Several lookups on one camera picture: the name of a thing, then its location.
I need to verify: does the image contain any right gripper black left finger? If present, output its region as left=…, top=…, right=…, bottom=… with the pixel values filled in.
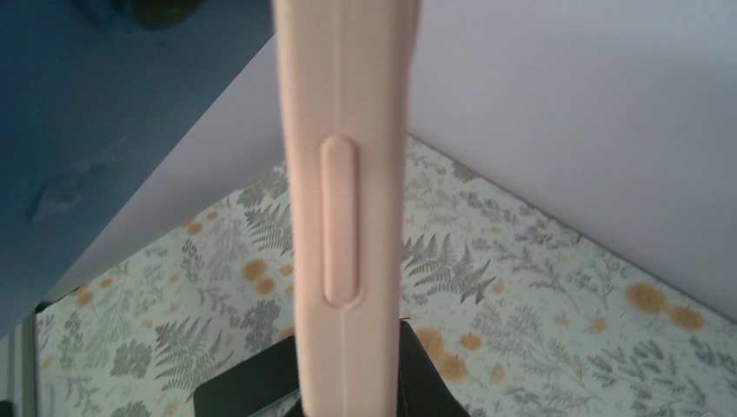
left=193, top=336, right=299, bottom=417

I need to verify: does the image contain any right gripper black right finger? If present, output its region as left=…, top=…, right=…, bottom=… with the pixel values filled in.
left=397, top=321, right=469, bottom=417

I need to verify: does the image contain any black phone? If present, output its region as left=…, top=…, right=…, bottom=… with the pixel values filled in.
left=1, top=1, right=281, bottom=334

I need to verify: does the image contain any floral patterned table mat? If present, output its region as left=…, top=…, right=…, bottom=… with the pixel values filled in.
left=37, top=141, right=736, bottom=416

